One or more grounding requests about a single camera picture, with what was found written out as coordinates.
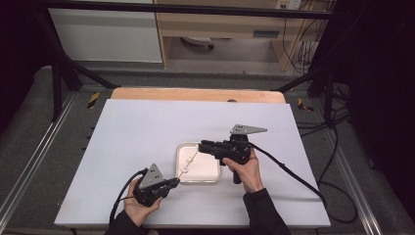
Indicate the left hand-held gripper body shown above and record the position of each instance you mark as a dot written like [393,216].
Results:
[150,191]

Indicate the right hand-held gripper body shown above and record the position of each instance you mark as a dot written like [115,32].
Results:
[236,150]

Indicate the thin wooden skewer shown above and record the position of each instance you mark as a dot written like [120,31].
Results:
[193,154]

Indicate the small white round piece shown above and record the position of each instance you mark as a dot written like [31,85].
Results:
[189,159]
[184,170]

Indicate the square white tray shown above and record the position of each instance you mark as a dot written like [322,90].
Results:
[204,169]

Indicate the person's left hand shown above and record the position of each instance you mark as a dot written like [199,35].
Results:
[138,210]

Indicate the person's right hand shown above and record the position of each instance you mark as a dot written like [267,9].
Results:
[251,174]

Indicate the white table cover board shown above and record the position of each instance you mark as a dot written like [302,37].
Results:
[147,130]

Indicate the yellow black striped tape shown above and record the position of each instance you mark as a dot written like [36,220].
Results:
[303,105]
[93,100]

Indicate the office chair base with caster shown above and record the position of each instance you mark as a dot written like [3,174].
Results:
[197,40]

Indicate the black metal stand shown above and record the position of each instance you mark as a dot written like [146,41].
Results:
[57,84]
[328,94]

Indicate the light wooden desk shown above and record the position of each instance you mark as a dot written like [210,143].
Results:
[221,24]

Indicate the white cabinet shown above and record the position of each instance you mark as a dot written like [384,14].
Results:
[107,36]

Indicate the black curtain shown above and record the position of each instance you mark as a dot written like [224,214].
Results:
[381,81]
[16,49]

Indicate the aluminium floor rail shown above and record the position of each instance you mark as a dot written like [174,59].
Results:
[352,182]
[39,147]

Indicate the black metal frame bar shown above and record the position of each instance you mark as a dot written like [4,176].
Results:
[195,9]

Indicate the white wall power outlet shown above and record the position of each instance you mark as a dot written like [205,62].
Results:
[288,4]

